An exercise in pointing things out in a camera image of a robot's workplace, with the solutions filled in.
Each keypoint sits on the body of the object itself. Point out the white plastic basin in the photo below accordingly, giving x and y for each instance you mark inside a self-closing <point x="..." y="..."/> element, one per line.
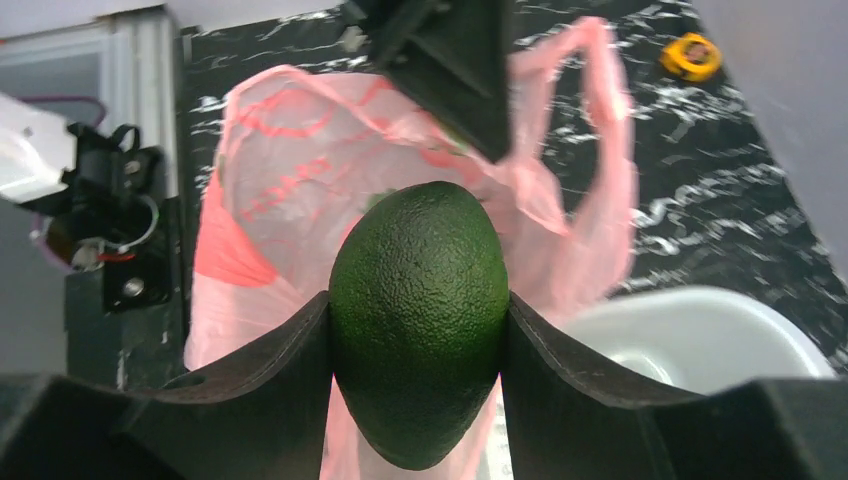
<point x="701" y="339"/>

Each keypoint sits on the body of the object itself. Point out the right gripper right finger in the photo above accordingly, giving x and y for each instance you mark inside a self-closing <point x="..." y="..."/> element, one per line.
<point x="571" y="413"/>

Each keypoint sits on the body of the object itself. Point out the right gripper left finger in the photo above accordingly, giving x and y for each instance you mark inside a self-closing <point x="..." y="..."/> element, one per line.
<point x="257" y="413"/>

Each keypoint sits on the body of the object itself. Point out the black marble mat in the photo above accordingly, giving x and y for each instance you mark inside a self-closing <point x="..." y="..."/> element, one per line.
<point x="714" y="209"/>

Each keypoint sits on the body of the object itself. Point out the orange tape measure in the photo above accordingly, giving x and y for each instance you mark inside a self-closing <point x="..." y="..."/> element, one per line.
<point x="691" y="58"/>

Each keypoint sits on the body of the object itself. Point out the fake green avocado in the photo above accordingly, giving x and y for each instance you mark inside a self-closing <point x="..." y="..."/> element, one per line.
<point x="418" y="297"/>

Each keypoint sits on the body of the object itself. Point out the pink plastic bag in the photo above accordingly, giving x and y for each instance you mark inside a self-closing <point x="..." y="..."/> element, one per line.
<point x="302" y="157"/>

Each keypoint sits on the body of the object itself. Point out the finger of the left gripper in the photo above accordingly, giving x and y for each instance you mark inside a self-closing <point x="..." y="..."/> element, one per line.
<point x="450" y="57"/>

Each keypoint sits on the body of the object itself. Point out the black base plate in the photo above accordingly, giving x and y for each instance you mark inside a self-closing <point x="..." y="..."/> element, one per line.
<point x="125" y="322"/>

